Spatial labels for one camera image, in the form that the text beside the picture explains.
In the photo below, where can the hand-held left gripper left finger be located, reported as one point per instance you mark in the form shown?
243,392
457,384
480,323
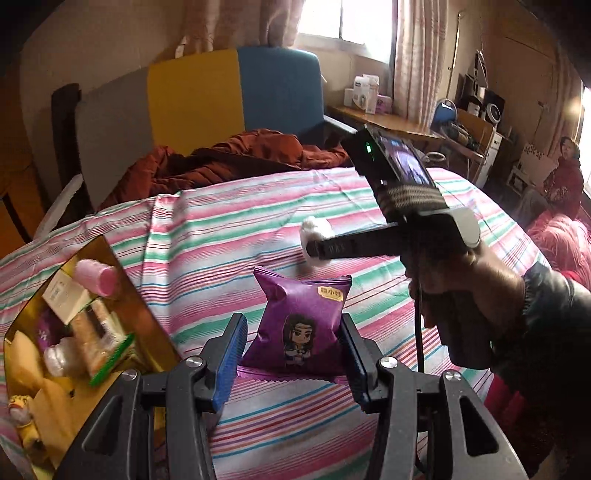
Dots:
228,364

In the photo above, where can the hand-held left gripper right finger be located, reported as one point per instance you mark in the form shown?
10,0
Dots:
358,369

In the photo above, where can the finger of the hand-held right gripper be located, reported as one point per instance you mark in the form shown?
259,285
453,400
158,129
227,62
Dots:
351,244

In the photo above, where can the white fluffy ball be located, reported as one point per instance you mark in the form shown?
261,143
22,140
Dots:
314,228

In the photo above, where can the purple snack packet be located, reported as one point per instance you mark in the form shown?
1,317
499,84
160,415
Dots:
46,330
295,314

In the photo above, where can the green white snack packet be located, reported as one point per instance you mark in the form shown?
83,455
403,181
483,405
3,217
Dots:
99,341

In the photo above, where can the pink plastic bottle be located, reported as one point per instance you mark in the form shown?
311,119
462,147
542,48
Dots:
99,277

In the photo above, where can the gold metal tin box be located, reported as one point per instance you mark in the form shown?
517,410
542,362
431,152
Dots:
69,406

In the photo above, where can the white labelled cardboard box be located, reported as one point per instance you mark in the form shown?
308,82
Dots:
69,293

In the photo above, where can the yellow sponge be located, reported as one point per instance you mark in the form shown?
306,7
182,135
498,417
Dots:
23,350

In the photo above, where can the small patterned plush toy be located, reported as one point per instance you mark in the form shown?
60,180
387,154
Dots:
21,406

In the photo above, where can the person's right hand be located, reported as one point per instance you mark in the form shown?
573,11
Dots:
475,295

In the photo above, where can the wooden side desk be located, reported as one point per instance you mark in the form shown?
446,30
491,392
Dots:
392,122

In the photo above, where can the striped pink green tablecloth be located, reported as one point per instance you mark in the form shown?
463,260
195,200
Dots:
277,221

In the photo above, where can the pink tissue box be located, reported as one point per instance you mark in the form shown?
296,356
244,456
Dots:
384,105

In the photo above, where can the blue round appliance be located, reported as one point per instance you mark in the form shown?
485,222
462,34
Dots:
443,113

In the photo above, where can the tall white carton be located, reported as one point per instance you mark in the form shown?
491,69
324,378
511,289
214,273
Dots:
367,94

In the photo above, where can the small white carton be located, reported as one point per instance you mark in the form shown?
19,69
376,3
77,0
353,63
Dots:
349,98

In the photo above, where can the small white fan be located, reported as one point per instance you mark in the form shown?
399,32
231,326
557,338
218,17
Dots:
490,113

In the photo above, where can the pink patterned curtain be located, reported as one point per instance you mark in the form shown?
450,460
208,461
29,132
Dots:
425,55

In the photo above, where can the white cushion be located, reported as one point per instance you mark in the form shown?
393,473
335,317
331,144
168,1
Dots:
538,161

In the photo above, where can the rust brown padded jacket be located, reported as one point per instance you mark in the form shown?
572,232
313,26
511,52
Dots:
231,161

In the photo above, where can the bright window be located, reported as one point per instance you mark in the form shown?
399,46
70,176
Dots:
346,27

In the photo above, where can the pink fluffy blanket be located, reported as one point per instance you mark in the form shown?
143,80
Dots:
568,244

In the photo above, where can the grey yellow blue chair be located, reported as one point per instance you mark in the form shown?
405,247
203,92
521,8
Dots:
194,101

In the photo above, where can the patterned beige curtain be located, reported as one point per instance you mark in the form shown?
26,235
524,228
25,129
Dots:
231,23

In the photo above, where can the wooden wardrobe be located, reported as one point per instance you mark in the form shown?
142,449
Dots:
18,184

